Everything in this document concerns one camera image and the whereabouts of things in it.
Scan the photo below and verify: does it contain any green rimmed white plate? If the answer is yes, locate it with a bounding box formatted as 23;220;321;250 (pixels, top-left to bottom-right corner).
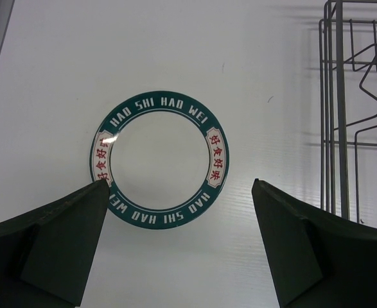
89;90;229;230

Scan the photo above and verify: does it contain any grey wire dish rack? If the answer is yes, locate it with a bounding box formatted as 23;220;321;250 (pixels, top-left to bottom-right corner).
317;1;377;228

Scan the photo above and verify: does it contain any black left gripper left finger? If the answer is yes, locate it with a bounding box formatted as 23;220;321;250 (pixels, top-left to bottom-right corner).
0;180;109;307

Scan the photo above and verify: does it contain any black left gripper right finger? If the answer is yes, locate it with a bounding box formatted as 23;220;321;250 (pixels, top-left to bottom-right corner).
252;179;377;307

